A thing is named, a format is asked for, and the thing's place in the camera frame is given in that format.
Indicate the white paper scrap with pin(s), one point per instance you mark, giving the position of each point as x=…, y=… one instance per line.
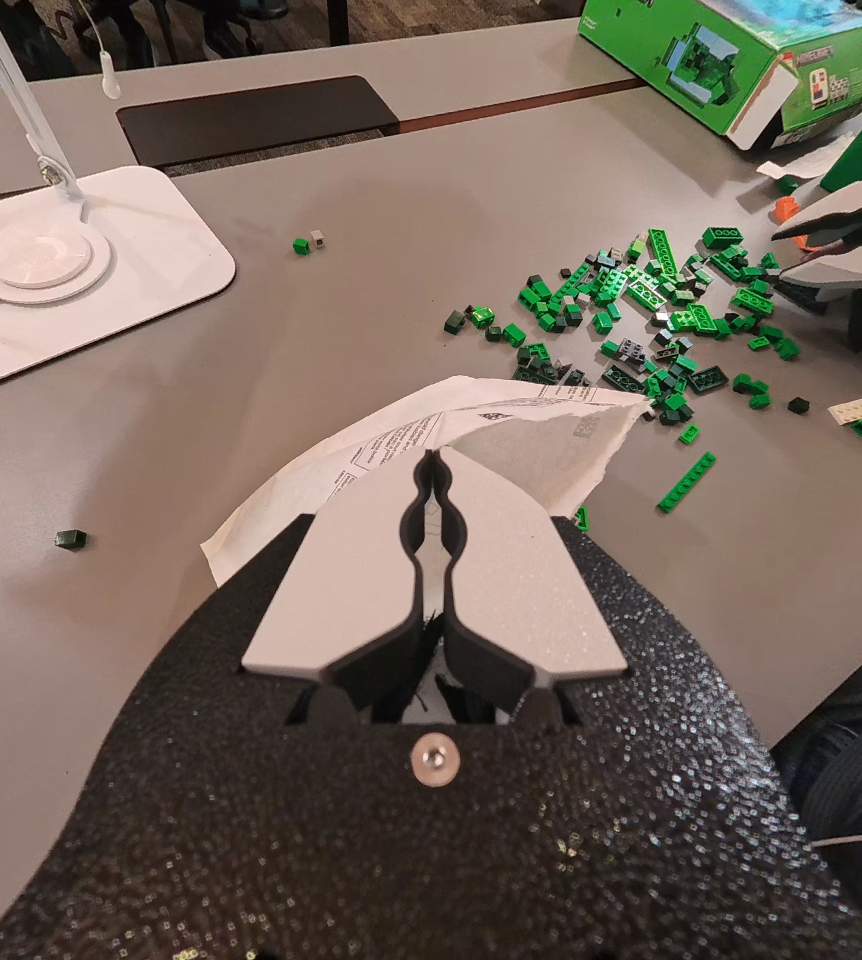
x=813, y=161

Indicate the pile of green bricks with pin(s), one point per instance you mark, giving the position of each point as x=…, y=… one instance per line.
x=648, y=292

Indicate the long narrow green plate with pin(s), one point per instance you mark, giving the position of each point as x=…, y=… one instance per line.
x=686, y=482

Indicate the grey desk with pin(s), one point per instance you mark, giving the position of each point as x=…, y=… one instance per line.
x=363, y=315

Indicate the torn white paper bag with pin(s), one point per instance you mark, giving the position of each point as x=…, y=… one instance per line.
x=536, y=450

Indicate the green cardboard toy box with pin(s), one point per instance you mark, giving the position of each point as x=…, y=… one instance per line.
x=626, y=37

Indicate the black office chair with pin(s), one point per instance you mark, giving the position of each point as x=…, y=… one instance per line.
x=138, y=34

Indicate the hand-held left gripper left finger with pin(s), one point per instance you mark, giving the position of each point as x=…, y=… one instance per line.
x=341, y=585

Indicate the long green plate with holes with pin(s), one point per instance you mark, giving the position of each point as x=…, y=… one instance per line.
x=663, y=251

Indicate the white studded plate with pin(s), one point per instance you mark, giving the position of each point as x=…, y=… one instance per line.
x=857, y=409

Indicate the small dark green brick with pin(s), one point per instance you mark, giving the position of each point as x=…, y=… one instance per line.
x=71, y=540

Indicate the orange brick separator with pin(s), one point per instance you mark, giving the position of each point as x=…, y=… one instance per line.
x=783, y=208

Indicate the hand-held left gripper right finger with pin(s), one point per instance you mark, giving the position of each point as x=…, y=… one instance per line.
x=528, y=600

